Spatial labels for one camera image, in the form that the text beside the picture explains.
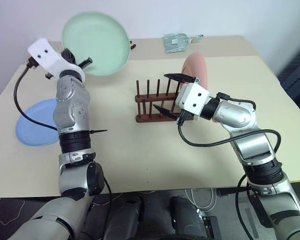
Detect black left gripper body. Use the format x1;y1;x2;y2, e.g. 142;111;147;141
60;48;78;67

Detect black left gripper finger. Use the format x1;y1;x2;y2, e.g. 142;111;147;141
77;57;93;69

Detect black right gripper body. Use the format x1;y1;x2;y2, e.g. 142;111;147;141
176;110;195;124

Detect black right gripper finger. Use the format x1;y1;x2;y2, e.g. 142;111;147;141
163;73;200;85
152;104;181;121

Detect green plate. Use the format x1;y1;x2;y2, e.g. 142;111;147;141
61;11;131;77

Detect wooden dish rack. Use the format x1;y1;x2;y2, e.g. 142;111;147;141
134;76;188;124

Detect pink plate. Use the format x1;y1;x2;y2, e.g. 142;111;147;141
178;52;209;93

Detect blue plate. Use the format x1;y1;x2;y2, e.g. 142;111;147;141
15;97;61;147

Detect dark rounded grey shape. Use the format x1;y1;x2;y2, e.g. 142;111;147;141
103;196;146;240
169;195;206;240

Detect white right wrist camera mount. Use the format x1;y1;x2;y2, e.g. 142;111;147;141
174;82;211;123

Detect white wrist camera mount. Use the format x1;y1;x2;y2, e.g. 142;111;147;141
174;82;211;123
27;37;86;81

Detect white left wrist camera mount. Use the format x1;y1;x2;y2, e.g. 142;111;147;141
27;37;86;81

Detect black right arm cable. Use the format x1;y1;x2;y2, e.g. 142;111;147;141
176;91;282;153

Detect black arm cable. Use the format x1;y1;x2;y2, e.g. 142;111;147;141
13;57;60;131
176;91;282;153

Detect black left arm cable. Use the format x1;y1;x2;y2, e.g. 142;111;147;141
13;57;60;131

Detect white floor cables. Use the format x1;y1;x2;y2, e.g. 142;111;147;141
184;187;219;213

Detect black table frame bar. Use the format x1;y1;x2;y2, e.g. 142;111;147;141
219;186;251;197

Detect black shoulder cable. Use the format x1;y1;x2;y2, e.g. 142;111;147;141
235;173;253;240

